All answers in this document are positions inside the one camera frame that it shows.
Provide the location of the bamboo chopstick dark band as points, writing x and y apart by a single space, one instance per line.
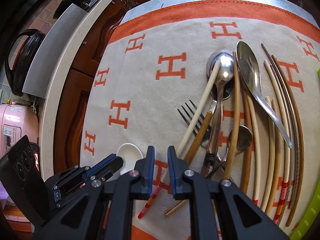
236 122

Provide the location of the stainless steel chopstick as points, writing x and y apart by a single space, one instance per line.
288 105

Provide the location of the long steel serving spoon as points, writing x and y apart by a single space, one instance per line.
249 69

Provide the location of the long brown wooden chopstick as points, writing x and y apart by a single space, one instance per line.
298 133

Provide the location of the dark wooden kitchen cabinets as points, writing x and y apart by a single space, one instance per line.
78 84

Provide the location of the small steel spoon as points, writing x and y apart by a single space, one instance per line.
243 142

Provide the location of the green plastic utensil tray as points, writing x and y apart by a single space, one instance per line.
308 217

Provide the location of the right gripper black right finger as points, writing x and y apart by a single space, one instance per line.
187 184

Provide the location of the pale bamboo chopstick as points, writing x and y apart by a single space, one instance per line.
271 160
276 170

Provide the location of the pink rice cooker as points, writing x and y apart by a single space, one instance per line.
16 122

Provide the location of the white kitchen countertop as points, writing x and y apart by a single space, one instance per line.
50 105

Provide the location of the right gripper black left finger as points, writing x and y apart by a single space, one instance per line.
133 185

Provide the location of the large round steel spoon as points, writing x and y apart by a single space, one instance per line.
224 75

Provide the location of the black electric kettle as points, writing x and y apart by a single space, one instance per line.
17 75

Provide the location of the wooden handled steel spoon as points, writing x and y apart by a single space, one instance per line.
201 132

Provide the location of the white ceramic soup spoon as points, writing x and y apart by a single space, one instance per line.
130 154

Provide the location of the orange beige H-pattern cloth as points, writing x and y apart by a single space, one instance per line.
156 62

